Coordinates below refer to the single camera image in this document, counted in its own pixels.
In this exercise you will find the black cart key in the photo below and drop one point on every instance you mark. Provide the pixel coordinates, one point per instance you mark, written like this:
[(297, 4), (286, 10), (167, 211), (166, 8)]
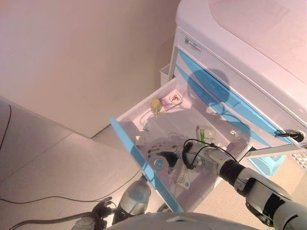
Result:
[(295, 134)]

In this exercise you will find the grey robot torso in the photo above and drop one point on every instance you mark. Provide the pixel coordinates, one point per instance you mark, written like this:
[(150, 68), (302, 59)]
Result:
[(180, 222)]

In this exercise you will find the pink white medicine box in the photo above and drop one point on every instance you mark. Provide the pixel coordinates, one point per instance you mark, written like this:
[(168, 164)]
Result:
[(172, 100)]

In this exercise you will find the white medical cart blue drawers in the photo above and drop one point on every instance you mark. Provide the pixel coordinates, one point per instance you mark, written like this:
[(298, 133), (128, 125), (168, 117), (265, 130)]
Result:
[(239, 48)]

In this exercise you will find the white bin blue lid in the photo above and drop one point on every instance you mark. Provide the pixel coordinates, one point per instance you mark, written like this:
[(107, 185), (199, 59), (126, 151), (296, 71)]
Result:
[(268, 164)]

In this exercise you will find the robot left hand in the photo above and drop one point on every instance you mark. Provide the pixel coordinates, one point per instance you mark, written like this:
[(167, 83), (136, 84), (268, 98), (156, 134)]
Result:
[(103, 210)]

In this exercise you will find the yellow glass vial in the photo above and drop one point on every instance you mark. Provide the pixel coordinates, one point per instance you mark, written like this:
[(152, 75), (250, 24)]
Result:
[(158, 164), (157, 105)]

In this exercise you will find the blue white medicine box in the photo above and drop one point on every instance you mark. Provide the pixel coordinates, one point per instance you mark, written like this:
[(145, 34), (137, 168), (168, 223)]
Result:
[(187, 179)]

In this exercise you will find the green white medicine box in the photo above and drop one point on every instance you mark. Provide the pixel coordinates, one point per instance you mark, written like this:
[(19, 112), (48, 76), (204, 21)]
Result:
[(206, 134)]

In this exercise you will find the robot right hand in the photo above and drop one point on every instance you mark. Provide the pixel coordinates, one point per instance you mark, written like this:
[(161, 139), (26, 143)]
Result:
[(171, 158)]

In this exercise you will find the white drawer with blue front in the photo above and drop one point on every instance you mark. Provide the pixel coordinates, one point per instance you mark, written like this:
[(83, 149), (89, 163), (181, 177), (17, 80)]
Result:
[(147, 170)]

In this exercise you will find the small clear side bin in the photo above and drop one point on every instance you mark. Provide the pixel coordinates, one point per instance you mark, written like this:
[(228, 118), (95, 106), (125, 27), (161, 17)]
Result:
[(165, 76)]

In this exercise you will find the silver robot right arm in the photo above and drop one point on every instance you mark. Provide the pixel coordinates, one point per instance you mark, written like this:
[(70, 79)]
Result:
[(239, 172)]

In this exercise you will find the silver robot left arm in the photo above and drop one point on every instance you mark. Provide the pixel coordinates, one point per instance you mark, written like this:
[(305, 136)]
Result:
[(84, 224)]

